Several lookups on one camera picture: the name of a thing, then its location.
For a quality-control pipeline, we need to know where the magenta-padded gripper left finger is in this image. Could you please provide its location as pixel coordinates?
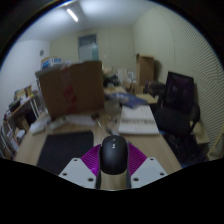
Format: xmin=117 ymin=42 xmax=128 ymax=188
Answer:
xmin=58 ymin=143 xmax=103 ymax=190

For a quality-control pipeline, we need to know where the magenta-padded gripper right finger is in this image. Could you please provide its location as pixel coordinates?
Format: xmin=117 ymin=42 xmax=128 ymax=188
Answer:
xmin=125 ymin=142 xmax=169 ymax=189

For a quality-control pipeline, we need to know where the black computer mouse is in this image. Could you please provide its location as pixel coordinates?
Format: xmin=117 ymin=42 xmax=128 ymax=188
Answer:
xmin=98 ymin=134 xmax=130 ymax=176

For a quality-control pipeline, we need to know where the black mouse pad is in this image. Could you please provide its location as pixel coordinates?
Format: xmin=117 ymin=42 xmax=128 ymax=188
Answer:
xmin=36 ymin=130 xmax=95 ymax=176

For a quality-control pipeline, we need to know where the white flat box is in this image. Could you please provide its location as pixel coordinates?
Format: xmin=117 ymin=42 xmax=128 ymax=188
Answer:
xmin=29 ymin=118 xmax=51 ymax=136

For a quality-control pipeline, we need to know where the black office chair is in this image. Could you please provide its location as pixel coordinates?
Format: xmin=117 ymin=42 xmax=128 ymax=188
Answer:
xmin=153 ymin=70 xmax=202 ymax=164

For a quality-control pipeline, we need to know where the blue book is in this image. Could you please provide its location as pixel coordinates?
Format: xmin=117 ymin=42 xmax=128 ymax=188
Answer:
xmin=109 ymin=91 xmax=149 ymax=109

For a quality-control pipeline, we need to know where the large brown cardboard box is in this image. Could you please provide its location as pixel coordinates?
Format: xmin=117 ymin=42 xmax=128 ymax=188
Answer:
xmin=38 ymin=60 xmax=106 ymax=120

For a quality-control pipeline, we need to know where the cluttered shelf unit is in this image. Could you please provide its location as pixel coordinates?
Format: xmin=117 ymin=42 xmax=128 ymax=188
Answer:
xmin=0 ymin=84 xmax=44 ymax=160

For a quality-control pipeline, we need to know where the tall brown cardboard box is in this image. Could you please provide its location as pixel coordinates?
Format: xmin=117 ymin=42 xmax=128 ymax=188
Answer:
xmin=135 ymin=53 xmax=156 ymax=88

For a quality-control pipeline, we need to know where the grey door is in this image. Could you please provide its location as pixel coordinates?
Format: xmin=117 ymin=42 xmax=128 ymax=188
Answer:
xmin=77 ymin=33 xmax=100 ymax=63

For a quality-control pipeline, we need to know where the ceiling light tube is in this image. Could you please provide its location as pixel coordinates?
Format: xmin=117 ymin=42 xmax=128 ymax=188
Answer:
xmin=65 ymin=7 xmax=80 ymax=23

